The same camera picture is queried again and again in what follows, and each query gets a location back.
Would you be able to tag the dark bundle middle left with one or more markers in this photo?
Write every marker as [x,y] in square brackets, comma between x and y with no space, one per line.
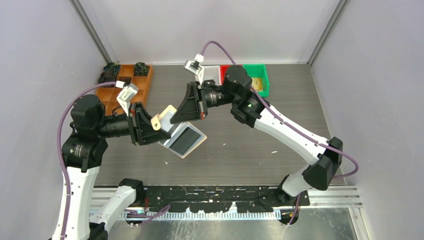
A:
[106,78]

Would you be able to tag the dark bundle middle centre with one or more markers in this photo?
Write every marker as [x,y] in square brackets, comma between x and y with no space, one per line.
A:
[126,80]

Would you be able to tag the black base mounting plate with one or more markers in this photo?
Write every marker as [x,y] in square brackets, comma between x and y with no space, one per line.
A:
[212,199]

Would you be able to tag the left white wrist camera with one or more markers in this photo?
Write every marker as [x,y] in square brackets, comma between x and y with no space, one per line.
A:
[128,91]

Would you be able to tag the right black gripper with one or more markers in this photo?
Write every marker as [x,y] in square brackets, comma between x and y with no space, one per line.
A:
[194,108]

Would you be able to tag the gold card in green bin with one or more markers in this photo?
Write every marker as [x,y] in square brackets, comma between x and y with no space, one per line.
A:
[257,84]

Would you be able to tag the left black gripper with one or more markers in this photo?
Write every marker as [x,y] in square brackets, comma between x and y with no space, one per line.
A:
[141,127]

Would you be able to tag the dark bundle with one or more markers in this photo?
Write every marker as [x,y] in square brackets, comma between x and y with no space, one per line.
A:
[140,69]
[112,68]
[126,80]
[106,78]

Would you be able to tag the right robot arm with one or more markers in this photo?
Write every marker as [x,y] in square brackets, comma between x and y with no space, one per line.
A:
[322,156]

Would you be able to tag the dark bundle top left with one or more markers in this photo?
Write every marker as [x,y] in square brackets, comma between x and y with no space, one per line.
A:
[112,68]

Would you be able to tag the black card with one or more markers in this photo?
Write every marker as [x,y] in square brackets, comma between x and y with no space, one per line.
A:
[185,141]

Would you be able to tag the aluminium rail frame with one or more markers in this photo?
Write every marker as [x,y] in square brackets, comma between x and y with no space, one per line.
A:
[335,197]

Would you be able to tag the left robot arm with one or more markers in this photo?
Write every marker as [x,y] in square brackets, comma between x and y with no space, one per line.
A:
[81,157]

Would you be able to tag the white plastic bin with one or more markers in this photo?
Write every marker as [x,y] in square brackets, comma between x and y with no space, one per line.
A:
[212,72]

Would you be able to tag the green plastic bin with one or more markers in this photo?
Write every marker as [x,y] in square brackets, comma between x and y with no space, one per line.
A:
[259,70]

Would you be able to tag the dark bundle top right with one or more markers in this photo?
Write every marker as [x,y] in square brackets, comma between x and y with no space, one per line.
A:
[140,69]

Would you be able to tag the wooden compartment tray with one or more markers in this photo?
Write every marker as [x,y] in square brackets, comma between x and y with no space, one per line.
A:
[107,94]

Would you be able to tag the red plastic bin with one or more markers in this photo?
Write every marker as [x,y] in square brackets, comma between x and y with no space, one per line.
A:
[223,69]

